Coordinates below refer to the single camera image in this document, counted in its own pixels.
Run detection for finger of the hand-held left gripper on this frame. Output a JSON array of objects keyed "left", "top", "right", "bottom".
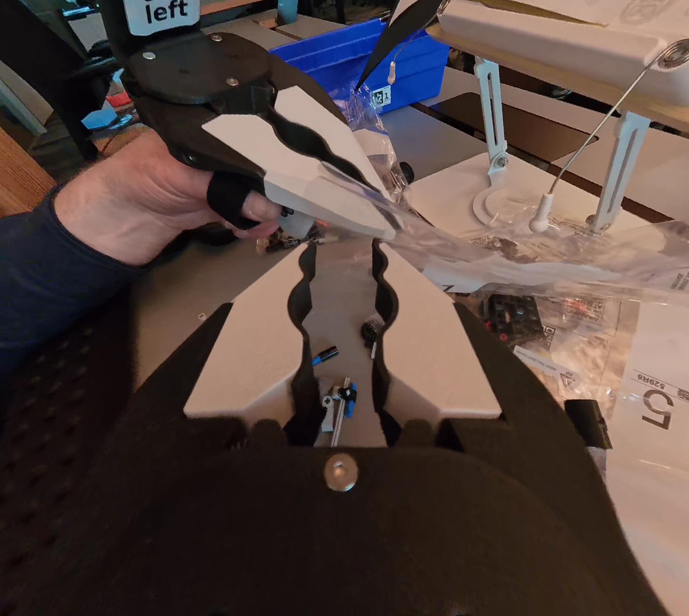
[
  {"left": 201, "top": 113, "right": 400, "bottom": 242},
  {"left": 273, "top": 85, "right": 392, "bottom": 198}
]

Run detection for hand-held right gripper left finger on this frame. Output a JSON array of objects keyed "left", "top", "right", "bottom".
[{"left": 183, "top": 242, "right": 318, "bottom": 447}]

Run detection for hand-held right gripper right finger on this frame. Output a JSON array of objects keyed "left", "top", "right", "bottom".
[{"left": 370, "top": 239, "right": 502, "bottom": 447}]

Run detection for small clear bag toy pieces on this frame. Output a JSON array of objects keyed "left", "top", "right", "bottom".
[{"left": 318, "top": 180, "right": 689, "bottom": 315}]

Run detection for person's left hand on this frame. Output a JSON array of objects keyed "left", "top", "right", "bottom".
[{"left": 54, "top": 133, "right": 287, "bottom": 268}]

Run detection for blue plastic bin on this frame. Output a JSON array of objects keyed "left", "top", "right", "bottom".
[
  {"left": 280, "top": 43, "right": 450, "bottom": 113},
  {"left": 269, "top": 19, "right": 450, "bottom": 68}
]

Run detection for cluster of dark toy pieces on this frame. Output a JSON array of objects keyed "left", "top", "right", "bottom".
[{"left": 253, "top": 227, "right": 326, "bottom": 254}]

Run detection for crumpled empty clear bag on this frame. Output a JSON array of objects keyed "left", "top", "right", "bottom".
[{"left": 331, "top": 83, "right": 418, "bottom": 202}]

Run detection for wooden office table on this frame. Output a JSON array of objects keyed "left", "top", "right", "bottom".
[{"left": 200, "top": 0, "right": 274, "bottom": 18}]

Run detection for black office chair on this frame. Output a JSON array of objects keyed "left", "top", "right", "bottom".
[{"left": 0, "top": 0, "right": 119, "bottom": 162}]

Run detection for black chunky toy connector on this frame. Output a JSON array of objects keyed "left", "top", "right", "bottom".
[{"left": 564, "top": 398, "right": 614, "bottom": 450}]

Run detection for black perforated pad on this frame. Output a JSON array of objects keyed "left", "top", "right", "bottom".
[{"left": 0, "top": 304, "right": 232, "bottom": 616}]

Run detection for wooden book stand white legs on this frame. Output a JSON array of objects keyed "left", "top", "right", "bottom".
[{"left": 355, "top": 0, "right": 689, "bottom": 251}]

